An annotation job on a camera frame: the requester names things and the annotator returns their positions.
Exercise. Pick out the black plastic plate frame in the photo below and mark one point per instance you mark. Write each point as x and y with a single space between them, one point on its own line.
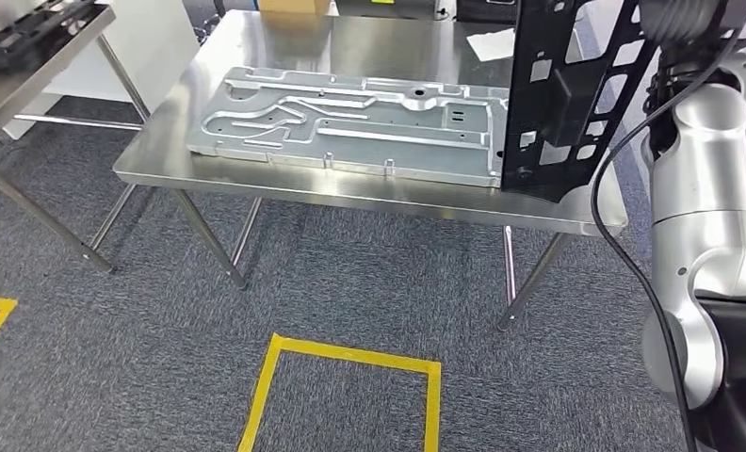
535 125

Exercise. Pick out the stainless steel table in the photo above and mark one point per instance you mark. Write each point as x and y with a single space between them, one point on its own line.
348 43
11 93

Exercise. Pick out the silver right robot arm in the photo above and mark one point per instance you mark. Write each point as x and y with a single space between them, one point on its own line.
704 174

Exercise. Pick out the white cabinet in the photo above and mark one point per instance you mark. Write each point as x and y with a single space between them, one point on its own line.
154 43

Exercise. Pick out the cardboard box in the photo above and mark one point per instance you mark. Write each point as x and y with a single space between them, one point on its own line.
292 6

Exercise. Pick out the stamped sheet metal panel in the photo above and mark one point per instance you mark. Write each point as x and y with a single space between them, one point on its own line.
379 150

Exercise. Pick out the white paper sheet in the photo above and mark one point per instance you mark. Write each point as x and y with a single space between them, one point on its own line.
491 45

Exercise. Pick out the black plastic part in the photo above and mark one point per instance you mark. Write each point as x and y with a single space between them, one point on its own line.
17 43

